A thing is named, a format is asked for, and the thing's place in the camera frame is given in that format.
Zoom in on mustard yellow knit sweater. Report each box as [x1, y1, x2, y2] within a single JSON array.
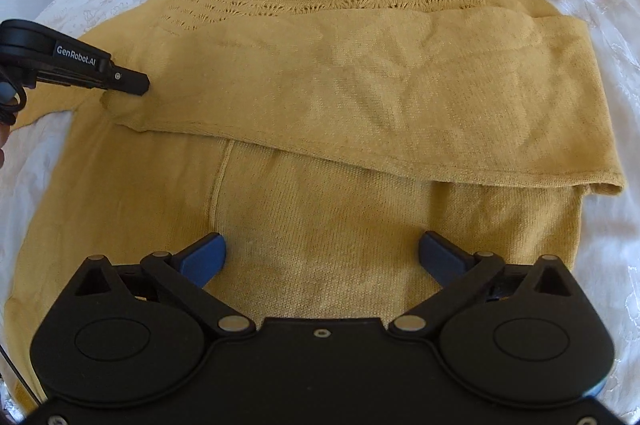
[[2, 0, 625, 410]]

